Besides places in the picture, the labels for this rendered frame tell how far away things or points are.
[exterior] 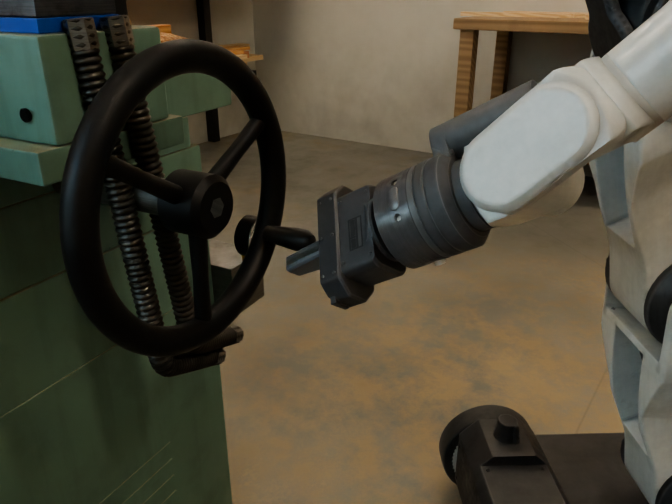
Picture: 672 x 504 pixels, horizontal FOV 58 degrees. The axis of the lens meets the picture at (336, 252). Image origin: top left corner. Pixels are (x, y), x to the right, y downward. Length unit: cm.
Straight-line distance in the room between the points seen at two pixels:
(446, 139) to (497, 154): 8
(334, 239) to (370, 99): 364
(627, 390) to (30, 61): 93
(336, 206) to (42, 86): 27
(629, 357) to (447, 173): 61
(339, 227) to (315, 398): 111
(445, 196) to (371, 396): 120
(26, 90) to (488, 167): 38
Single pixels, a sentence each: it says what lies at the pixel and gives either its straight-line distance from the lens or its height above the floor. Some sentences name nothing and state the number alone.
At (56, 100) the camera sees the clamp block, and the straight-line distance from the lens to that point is 57.
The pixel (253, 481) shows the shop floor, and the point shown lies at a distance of 144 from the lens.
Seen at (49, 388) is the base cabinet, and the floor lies 59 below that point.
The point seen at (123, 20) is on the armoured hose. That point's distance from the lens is 60.
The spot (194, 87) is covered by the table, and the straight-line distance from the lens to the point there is 84.
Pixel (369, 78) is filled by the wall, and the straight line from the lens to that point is 419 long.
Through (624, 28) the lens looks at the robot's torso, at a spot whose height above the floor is 95.
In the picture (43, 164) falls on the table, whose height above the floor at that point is 86.
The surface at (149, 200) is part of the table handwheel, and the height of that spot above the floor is 81.
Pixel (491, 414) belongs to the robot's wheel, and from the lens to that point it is 132.
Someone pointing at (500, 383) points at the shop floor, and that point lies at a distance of 177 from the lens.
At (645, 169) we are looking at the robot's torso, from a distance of 79.
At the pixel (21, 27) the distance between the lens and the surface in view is 59.
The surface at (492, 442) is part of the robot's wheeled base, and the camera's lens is 123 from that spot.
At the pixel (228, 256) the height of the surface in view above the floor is 62.
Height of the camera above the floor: 100
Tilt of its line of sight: 24 degrees down
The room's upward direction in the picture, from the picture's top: straight up
